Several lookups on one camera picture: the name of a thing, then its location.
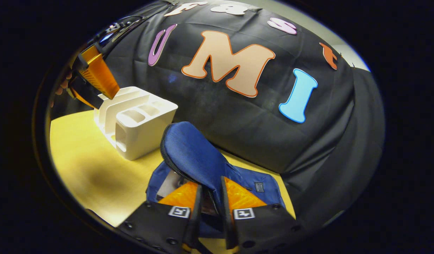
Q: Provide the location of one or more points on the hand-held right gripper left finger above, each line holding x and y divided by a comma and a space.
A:
195, 218

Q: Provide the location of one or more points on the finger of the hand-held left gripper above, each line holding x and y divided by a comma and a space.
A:
86, 93
100, 76

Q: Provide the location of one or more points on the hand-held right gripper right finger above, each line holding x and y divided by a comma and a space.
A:
228, 218

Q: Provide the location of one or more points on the pink cover book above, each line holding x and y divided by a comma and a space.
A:
169, 185

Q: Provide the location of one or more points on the blue schoolbag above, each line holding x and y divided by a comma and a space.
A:
195, 151

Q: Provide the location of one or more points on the white plastic bookshelf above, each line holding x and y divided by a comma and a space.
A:
146, 130

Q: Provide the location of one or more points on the black backdrop cloth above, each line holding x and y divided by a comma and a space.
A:
238, 123

